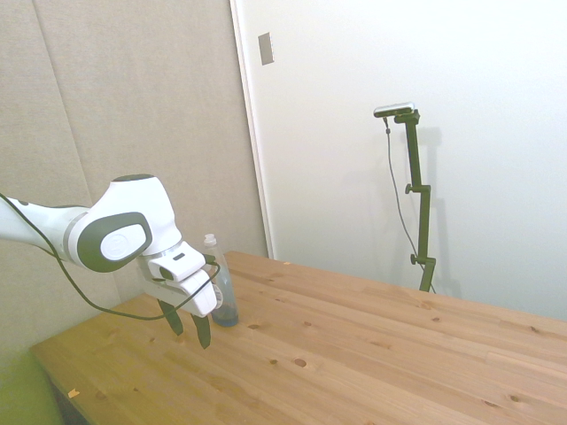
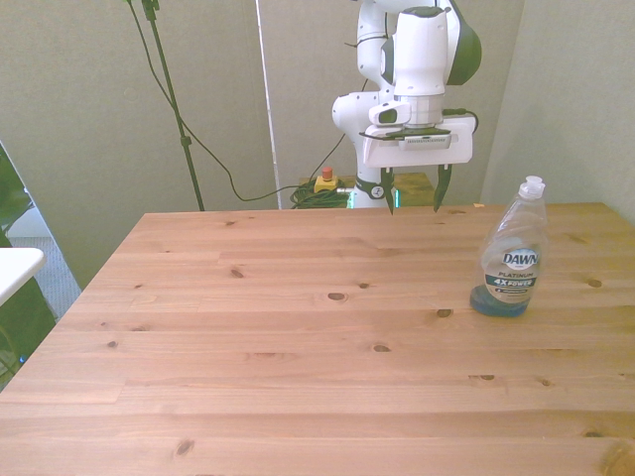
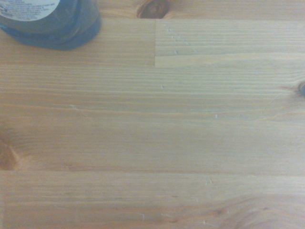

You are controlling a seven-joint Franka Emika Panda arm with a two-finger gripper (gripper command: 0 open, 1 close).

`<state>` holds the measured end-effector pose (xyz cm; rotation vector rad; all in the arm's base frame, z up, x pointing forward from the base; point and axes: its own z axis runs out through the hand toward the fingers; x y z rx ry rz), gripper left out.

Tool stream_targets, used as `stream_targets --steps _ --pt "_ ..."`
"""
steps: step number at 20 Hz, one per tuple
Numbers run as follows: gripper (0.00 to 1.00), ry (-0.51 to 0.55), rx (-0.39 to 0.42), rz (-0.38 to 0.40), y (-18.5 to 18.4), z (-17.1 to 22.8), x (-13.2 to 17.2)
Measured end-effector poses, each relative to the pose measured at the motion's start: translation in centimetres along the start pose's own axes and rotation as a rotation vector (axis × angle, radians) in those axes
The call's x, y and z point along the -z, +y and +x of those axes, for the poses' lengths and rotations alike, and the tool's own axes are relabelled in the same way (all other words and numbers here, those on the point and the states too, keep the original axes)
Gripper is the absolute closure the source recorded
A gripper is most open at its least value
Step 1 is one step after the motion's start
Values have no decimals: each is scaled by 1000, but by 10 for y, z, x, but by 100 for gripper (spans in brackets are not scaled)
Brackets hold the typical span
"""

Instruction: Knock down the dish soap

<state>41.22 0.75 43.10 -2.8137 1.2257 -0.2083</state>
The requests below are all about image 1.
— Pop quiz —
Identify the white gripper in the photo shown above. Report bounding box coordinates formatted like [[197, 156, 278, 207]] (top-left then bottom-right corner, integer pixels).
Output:
[[136, 258, 218, 350]]

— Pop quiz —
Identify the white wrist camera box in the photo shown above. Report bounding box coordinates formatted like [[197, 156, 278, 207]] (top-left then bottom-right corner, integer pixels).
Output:
[[147, 244, 207, 282]]

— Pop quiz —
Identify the grey wall plate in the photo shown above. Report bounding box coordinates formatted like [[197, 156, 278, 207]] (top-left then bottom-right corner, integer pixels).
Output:
[[258, 31, 275, 66]]

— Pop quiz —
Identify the black camera stand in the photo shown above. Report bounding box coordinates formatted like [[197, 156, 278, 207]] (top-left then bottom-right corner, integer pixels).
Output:
[[393, 110, 438, 293]]

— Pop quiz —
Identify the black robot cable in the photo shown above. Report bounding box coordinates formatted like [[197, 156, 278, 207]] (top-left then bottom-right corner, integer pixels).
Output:
[[0, 192, 222, 321]]

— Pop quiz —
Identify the white door frame strip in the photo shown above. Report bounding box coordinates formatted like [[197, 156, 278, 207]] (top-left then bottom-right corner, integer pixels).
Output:
[[229, 0, 275, 259]]

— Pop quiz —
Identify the clear dish soap bottle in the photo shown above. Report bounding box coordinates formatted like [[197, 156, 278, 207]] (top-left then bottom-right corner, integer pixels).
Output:
[[203, 233, 240, 328]]

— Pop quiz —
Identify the grey stereo camera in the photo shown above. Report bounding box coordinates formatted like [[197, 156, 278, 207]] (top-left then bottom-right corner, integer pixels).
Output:
[[373, 101, 416, 119]]

